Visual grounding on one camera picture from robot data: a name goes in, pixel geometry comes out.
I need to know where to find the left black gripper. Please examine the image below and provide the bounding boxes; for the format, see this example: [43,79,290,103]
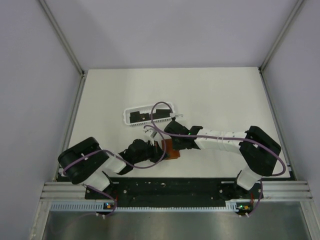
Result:
[133,139,169,164]

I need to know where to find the brown leather card holder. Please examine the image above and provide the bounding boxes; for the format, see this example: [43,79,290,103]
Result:
[161,138,181,161]

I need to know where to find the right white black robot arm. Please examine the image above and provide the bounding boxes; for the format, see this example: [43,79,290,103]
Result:
[164,120,282,200]

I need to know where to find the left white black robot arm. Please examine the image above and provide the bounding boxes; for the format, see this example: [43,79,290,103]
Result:
[57,137,168,199]

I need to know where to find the black credit card in basket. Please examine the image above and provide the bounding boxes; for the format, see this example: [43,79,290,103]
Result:
[152,108,172,120]

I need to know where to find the white plastic slotted basket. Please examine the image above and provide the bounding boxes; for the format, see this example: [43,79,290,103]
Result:
[123,102,175,127]

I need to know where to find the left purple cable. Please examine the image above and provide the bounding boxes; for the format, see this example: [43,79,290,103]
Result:
[61,124,171,217]

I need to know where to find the white slotted cable duct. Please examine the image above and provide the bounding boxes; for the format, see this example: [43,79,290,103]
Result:
[49,198,242,213]

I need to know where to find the aluminium frame rail front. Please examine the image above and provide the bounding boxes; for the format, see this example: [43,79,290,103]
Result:
[40,181,313,202]

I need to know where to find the right aluminium frame post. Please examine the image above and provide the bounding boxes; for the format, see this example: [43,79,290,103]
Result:
[259,0,307,74]

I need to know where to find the aluminium frame post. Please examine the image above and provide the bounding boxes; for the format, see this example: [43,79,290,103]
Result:
[36,0,85,76]
[259,0,307,74]

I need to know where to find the left aluminium frame post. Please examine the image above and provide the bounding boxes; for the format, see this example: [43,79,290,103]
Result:
[36,0,85,76]

